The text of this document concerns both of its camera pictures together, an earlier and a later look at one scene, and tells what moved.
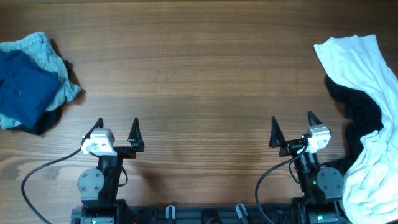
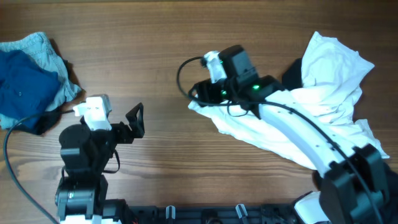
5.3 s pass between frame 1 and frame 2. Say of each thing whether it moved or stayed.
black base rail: stayed
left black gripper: moved
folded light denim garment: stayed
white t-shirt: moved
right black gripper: moved
